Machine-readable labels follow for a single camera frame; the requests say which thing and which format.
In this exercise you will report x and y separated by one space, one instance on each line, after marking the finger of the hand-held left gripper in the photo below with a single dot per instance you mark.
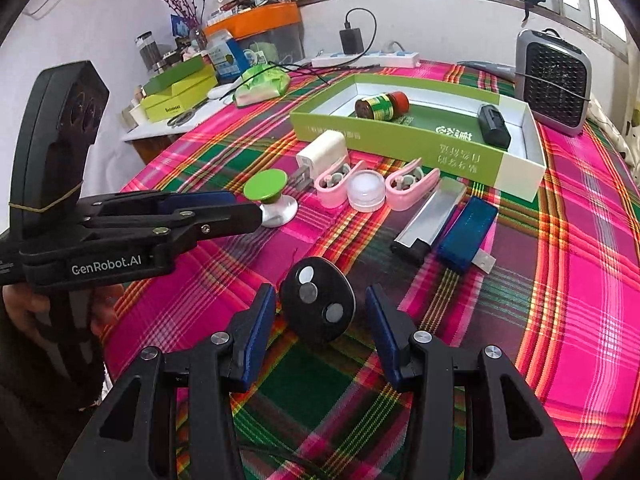
200 200
225 220

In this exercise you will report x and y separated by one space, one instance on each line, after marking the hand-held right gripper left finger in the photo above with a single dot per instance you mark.
257 340

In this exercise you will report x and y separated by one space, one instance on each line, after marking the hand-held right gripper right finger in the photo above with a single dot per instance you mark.
385 340

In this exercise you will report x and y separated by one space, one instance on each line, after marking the green knob with white base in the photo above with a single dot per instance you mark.
265 185

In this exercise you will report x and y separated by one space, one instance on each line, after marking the black round three-button remote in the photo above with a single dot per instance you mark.
317 320

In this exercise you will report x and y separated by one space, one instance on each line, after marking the pink plastic clip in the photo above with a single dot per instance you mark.
327 195
400 200

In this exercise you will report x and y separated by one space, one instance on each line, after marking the white plug charger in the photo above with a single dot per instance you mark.
322 152

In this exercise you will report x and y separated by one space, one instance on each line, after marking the silver rectangular lighter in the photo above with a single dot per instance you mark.
430 220

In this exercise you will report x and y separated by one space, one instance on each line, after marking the blue translucent usb adapter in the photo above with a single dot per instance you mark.
465 232

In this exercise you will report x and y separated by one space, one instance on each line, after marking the green and white cardboard box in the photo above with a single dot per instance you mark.
450 160

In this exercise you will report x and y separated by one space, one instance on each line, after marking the person's left forearm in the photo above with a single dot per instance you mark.
30 410

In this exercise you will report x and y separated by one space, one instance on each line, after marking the person's left hand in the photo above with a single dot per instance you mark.
25 310

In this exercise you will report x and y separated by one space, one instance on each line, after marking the metal scissors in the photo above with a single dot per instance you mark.
182 117

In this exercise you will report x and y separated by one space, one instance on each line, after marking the yellow-green flat box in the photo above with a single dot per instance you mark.
175 102

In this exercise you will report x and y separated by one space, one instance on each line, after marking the white oval object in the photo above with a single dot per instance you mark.
217 92

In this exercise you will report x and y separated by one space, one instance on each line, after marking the dark green flat box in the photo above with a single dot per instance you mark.
180 72

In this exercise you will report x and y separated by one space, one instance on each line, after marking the green tissue pack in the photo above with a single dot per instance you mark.
262 85

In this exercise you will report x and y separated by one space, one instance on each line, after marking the blue and white carton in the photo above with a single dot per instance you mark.
227 60

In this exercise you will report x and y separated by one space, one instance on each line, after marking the white translucent round cap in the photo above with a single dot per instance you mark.
366 190

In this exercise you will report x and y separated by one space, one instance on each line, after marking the pink green plaid tablecloth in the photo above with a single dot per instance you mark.
550 260

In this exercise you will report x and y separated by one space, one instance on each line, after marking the brown bottle with red cap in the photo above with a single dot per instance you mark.
380 106

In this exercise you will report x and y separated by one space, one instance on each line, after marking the orange-rimmed storage bin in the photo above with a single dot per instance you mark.
260 15

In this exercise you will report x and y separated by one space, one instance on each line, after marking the black power adapter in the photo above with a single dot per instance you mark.
351 41

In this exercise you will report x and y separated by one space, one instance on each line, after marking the white power strip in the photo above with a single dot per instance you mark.
380 60

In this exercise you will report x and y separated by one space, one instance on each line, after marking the black small rectangular device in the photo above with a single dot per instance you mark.
494 127

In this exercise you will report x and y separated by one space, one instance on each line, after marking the patterned cream curtain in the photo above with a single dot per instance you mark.
615 135

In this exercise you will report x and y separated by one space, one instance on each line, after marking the grey portable fan heater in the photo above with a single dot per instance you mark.
552 80

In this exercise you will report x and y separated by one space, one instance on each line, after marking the black hook on windowsill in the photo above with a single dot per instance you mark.
531 7

